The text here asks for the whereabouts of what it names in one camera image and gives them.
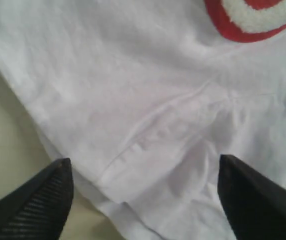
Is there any white t-shirt with red lettering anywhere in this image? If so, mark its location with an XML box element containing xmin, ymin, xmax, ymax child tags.
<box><xmin>0</xmin><ymin>0</ymin><xmax>286</xmax><ymax>240</ymax></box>

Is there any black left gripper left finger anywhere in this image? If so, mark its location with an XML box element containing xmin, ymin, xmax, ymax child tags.
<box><xmin>0</xmin><ymin>158</ymin><xmax>73</xmax><ymax>240</ymax></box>

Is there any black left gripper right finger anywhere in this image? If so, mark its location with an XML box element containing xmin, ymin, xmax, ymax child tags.
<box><xmin>219</xmin><ymin>155</ymin><xmax>286</xmax><ymax>240</ymax></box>

